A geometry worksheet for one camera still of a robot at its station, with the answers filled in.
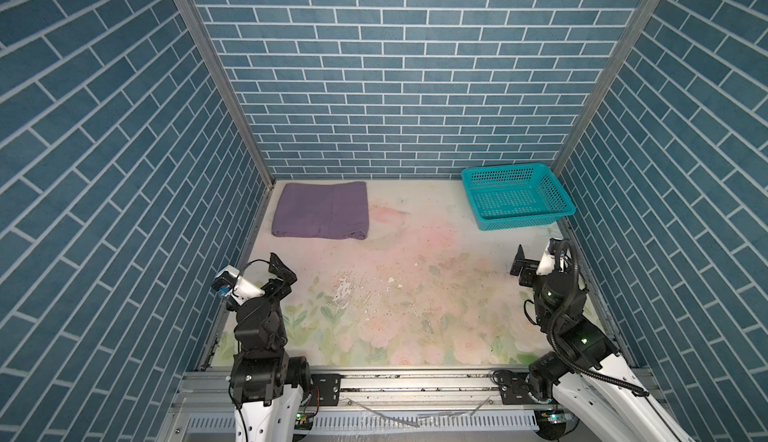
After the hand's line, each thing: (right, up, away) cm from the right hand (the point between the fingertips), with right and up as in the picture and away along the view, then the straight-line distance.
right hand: (538, 248), depth 73 cm
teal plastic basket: (+13, +15, +46) cm, 50 cm away
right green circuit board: (+3, -42, -2) cm, 42 cm away
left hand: (-66, -3, -4) cm, 66 cm away
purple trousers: (-60, +9, +34) cm, 69 cm away
